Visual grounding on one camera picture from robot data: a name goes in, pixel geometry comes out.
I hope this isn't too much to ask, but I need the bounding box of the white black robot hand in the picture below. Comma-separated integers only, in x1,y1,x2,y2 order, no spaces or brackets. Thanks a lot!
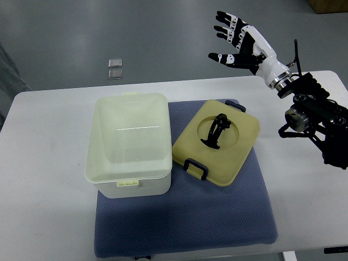
208,11,292,91

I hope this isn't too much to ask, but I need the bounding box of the yellow storage box lid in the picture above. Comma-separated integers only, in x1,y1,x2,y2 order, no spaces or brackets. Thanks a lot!
172,100,260,187

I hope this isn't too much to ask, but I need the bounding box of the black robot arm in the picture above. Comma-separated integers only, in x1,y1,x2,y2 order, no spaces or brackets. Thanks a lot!
276,40,347,170

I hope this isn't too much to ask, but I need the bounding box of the brown cardboard box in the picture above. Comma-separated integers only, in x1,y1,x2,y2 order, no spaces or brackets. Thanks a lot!
307,0,347,14

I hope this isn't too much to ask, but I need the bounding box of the white storage box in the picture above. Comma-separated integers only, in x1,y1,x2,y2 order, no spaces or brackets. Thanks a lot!
85,93,172,198

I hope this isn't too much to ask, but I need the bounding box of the upper metal floor plate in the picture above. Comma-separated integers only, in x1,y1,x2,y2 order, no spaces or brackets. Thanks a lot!
108,58,122,68

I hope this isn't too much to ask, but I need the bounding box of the metal floor plate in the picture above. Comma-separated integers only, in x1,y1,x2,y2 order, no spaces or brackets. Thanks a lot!
108,69,123,80
108,58,122,68

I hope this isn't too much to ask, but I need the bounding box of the lower metal floor plate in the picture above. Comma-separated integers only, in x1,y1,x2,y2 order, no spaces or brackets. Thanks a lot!
108,69,123,80

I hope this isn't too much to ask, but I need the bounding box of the blue padded mat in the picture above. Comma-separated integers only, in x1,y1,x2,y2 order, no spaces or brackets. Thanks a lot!
94,98,279,258

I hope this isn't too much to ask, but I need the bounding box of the black table control panel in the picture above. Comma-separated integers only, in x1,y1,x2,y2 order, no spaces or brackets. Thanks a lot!
324,246,348,254

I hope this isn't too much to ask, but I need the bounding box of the person in grey trousers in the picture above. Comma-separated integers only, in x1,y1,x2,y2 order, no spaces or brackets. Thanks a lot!
1,43,31,129

